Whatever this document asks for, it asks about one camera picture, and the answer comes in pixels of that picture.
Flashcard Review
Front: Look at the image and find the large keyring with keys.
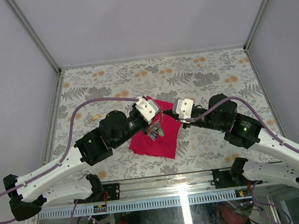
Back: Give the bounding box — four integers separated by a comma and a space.
146, 110, 164, 141

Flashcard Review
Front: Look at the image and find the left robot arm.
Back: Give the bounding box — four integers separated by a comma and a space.
3, 102, 159, 221

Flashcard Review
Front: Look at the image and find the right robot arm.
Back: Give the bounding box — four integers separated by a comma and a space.
164, 94, 299, 189

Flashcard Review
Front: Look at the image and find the small yellow key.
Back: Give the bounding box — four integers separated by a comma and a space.
90, 114, 101, 121

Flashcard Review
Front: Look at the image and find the pink folded cloth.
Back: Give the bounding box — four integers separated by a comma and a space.
123, 93, 185, 164

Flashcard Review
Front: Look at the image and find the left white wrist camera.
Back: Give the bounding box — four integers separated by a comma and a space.
135, 96, 161, 125

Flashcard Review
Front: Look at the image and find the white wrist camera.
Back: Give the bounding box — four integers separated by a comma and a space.
135, 96, 161, 125
172, 98, 194, 123

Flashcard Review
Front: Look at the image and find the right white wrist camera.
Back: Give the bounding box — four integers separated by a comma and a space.
172, 98, 194, 123

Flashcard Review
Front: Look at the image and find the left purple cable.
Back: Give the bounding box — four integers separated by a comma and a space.
0, 93, 154, 224

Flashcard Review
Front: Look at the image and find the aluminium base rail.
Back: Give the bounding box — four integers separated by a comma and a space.
38, 169, 252, 220

